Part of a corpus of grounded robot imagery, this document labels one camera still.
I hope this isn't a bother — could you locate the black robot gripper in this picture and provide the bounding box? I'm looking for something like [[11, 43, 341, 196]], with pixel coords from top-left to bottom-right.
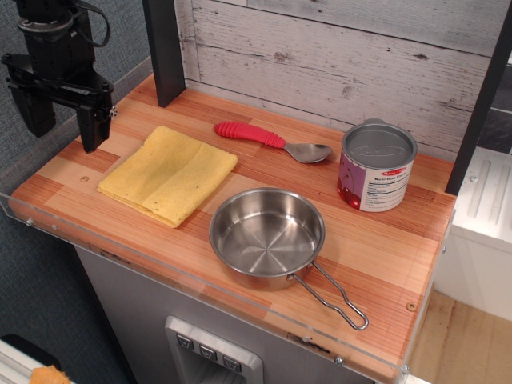
[[2, 32, 113, 153]]

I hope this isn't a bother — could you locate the stainless steel pot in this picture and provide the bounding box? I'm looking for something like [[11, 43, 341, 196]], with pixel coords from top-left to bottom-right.
[[209, 188, 369, 331]]

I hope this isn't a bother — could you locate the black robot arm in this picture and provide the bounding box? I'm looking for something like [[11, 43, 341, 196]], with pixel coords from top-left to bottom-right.
[[2, 1, 115, 153]]

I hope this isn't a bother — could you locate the yellow folded cloth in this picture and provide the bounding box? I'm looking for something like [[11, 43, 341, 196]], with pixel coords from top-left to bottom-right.
[[97, 126, 238, 228]]

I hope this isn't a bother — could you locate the grey toy fridge cabinet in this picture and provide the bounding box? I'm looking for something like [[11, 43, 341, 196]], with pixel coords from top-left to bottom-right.
[[77, 248, 370, 383]]

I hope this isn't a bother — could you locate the clear acrylic edge guard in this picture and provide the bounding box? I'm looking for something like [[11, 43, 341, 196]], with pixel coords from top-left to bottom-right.
[[2, 195, 409, 383]]

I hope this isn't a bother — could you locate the white framed black tray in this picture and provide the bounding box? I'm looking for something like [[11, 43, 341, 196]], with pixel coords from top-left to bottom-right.
[[1, 334, 62, 383]]

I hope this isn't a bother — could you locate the orange object bottom corner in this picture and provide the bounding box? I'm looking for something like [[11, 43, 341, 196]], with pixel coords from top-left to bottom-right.
[[29, 366, 72, 384]]

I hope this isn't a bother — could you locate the silver dispenser button panel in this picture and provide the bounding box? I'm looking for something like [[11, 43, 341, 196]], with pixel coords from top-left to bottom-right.
[[165, 315, 264, 383]]

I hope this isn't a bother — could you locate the cherry label toy can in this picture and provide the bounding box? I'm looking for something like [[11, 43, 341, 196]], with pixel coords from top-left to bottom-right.
[[337, 118, 418, 212]]

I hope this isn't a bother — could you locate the white plastic bin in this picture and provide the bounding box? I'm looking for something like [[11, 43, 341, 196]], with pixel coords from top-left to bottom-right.
[[434, 148, 511, 320]]

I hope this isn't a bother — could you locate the dark grey left post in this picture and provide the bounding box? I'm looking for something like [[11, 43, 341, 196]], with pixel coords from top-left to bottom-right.
[[142, 0, 186, 107]]

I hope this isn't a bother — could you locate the dark grey post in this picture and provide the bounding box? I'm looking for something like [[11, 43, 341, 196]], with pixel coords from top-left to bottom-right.
[[445, 4, 511, 196], [142, 0, 186, 107]]

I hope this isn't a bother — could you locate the red handled metal spoon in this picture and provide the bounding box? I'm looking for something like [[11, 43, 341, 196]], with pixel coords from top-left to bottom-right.
[[214, 122, 332, 164]]

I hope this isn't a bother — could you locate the dark grey right post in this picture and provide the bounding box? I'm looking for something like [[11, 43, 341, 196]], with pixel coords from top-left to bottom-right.
[[445, 4, 511, 196]]

